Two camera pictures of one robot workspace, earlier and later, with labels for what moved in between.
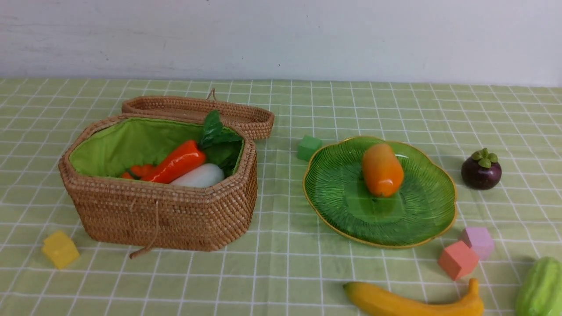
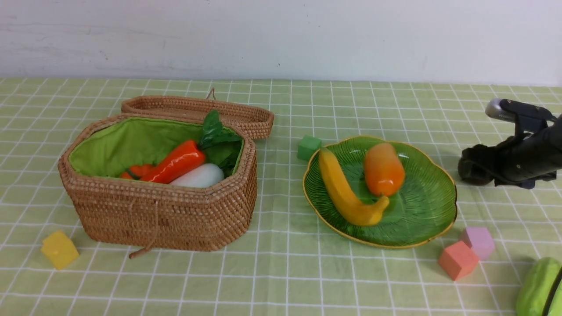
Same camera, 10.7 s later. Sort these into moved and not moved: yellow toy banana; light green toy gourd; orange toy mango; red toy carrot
Moved: yellow toy banana
Not moved: light green toy gourd; red toy carrot; orange toy mango
